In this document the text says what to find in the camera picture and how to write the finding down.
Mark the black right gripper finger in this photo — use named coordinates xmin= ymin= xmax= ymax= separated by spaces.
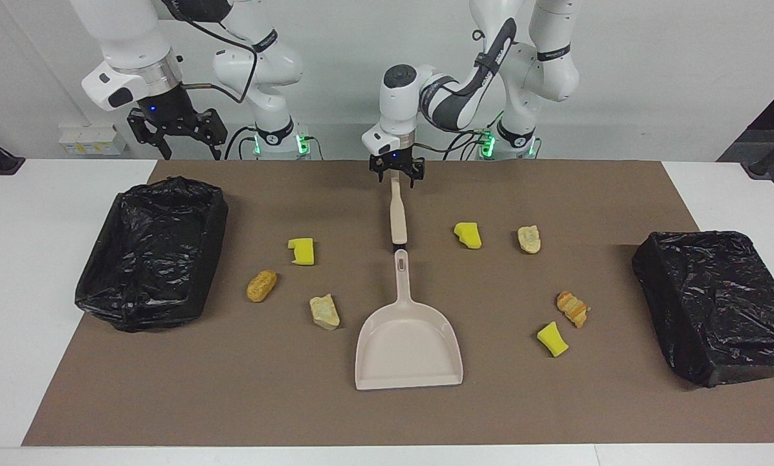
xmin=128 ymin=110 xmax=172 ymax=159
xmin=196 ymin=109 xmax=227 ymax=161

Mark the beige hand brush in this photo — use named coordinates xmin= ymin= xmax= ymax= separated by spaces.
xmin=387 ymin=176 xmax=408 ymax=252

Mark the blocky yellow sponge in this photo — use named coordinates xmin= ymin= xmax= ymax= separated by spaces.
xmin=454 ymin=222 xmax=483 ymax=250

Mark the greenish stone-like bread chunk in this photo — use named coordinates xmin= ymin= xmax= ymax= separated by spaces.
xmin=309 ymin=294 xmax=341 ymax=331

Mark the brown fried nugget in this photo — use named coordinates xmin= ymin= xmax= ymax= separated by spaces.
xmin=246 ymin=270 xmax=278 ymax=303

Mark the beige plastic dustpan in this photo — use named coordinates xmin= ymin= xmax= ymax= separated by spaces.
xmin=355 ymin=249 xmax=464 ymax=391

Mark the striped croissant piece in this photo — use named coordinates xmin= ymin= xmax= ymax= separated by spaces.
xmin=557 ymin=291 xmax=590 ymax=329

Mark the yellow sponge with green side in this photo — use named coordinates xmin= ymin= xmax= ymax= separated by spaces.
xmin=536 ymin=322 xmax=569 ymax=358

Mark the open black bag-lined bin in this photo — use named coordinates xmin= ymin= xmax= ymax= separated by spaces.
xmin=74 ymin=176 xmax=229 ymax=333

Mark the black bag-covered bin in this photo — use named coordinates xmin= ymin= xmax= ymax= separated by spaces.
xmin=632 ymin=231 xmax=774 ymax=388

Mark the notched yellow sponge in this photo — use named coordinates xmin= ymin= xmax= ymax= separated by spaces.
xmin=287 ymin=238 xmax=315 ymax=267

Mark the brown table mat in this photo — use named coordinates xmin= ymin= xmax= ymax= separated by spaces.
xmin=21 ymin=160 xmax=774 ymax=447

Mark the black base cable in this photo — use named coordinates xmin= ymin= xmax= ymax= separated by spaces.
xmin=442 ymin=128 xmax=491 ymax=161
xmin=224 ymin=126 xmax=258 ymax=161

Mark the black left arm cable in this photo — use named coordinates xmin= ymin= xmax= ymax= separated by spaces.
xmin=413 ymin=18 xmax=518 ymax=157

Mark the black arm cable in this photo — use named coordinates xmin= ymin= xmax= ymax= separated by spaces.
xmin=160 ymin=0 xmax=260 ymax=104
xmin=413 ymin=18 xmax=518 ymax=157

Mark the white wall socket box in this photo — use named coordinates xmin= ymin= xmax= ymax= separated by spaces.
xmin=59 ymin=124 xmax=129 ymax=156

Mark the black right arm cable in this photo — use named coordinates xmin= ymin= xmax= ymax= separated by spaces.
xmin=160 ymin=0 xmax=260 ymax=104

